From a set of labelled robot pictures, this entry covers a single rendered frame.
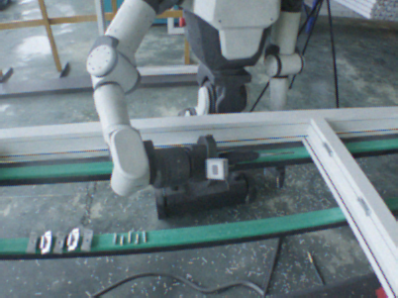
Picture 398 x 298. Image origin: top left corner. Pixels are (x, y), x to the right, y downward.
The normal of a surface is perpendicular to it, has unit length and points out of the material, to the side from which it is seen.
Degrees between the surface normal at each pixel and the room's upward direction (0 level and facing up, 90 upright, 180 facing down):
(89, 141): 90
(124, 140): 26
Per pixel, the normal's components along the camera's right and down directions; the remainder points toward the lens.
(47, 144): 0.14, 0.66
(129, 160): 0.37, -0.47
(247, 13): 0.34, 0.55
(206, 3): -0.41, 0.45
